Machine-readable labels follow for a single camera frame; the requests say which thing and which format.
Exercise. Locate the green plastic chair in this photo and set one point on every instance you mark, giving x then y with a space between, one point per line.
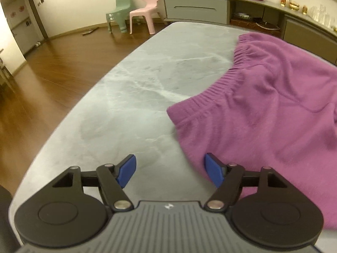
119 11

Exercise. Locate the long grey sideboard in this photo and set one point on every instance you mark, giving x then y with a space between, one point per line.
197 9

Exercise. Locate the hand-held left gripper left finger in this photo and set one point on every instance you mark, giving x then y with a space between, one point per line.
127 170

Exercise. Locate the group of clear glasses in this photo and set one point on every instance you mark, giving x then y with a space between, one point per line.
322 17

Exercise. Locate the golden offering bowl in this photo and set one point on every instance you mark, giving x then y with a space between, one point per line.
294 6

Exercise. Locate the room door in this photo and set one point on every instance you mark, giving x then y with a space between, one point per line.
25 29

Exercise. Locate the pink plastic chair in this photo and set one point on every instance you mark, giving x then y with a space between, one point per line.
146 10

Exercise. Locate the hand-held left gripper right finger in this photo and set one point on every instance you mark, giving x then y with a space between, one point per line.
214 171

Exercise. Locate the purple pants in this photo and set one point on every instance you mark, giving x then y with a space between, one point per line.
263 105

